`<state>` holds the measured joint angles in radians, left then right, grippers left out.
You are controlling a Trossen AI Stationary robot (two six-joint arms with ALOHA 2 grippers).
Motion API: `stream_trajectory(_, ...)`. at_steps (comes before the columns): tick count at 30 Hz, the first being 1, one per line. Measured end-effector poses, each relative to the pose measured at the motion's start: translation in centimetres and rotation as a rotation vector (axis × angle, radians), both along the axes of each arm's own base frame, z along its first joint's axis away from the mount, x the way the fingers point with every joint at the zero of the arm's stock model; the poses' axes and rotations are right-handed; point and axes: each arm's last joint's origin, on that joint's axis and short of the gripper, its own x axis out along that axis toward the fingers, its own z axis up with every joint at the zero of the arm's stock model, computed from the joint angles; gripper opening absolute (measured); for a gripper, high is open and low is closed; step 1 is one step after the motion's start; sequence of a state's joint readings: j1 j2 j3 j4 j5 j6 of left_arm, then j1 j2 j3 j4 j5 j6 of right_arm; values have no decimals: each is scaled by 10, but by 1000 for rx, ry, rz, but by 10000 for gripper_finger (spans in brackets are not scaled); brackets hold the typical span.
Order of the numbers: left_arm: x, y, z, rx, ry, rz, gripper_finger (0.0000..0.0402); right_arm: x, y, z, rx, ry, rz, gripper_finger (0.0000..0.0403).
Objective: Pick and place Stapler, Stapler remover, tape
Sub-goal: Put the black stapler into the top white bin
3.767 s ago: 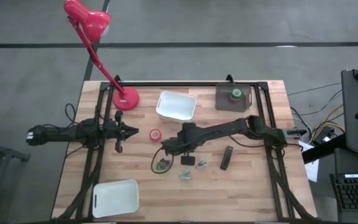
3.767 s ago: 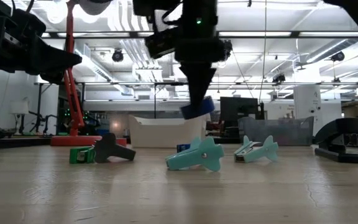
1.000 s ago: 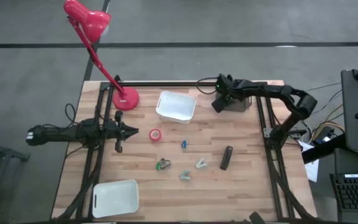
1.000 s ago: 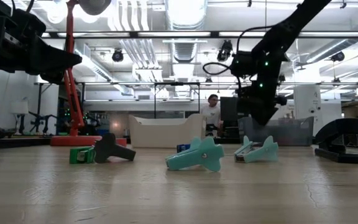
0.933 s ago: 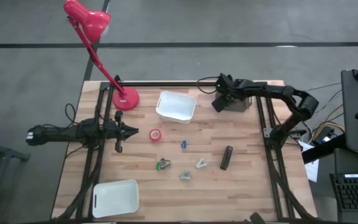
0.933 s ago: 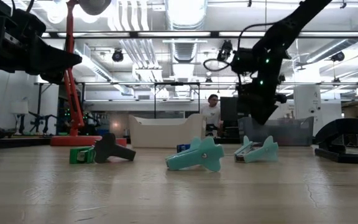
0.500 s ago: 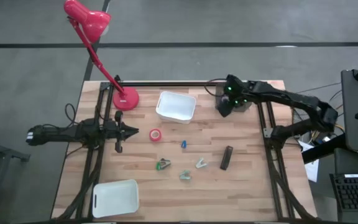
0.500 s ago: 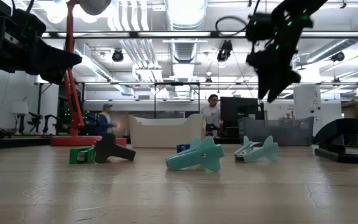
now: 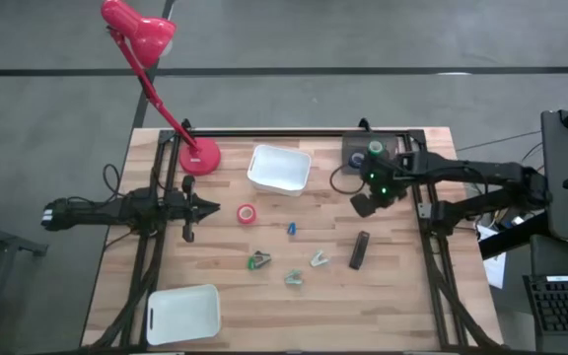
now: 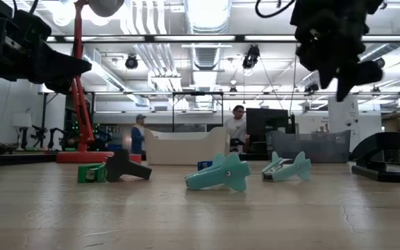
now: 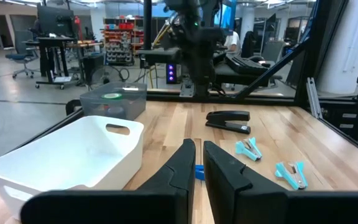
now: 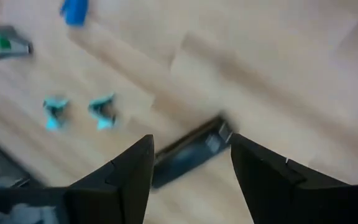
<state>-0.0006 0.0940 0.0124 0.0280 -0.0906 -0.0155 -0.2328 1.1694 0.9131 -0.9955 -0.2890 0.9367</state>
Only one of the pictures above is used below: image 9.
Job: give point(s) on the pink tape roll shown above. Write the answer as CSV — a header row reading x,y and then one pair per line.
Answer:
x,y
239,214

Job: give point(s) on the black computer keyboard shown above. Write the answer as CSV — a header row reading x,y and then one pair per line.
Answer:
x,y
565,305

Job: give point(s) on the red desk lamp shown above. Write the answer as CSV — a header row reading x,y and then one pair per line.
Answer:
x,y
200,158

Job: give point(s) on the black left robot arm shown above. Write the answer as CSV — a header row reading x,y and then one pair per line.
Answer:
x,y
96,212

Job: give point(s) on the black stapler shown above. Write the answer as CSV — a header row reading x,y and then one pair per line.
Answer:
x,y
359,250

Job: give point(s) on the blue tape roll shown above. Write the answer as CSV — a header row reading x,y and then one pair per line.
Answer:
x,y
351,159

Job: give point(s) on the teal staple remover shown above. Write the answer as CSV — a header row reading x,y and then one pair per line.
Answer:
x,y
317,260
294,279

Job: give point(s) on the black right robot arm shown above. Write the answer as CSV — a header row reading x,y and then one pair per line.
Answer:
x,y
486,172

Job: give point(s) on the white paper sheet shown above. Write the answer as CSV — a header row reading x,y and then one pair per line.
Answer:
x,y
493,268

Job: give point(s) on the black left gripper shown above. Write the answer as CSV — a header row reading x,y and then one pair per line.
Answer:
x,y
174,206

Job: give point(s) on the green staple remover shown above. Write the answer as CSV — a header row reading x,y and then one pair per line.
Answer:
x,y
260,259

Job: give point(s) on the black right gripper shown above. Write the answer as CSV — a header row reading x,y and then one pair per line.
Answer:
x,y
385,180

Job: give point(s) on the grey metal bracket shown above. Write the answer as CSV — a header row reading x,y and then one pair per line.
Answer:
x,y
424,210

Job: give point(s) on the small blue staple remover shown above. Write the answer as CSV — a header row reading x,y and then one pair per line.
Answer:
x,y
291,229

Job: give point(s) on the green tape roll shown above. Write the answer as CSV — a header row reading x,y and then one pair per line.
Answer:
x,y
370,148

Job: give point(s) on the grey translucent plastic bin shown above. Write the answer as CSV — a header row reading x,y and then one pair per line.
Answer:
x,y
350,143

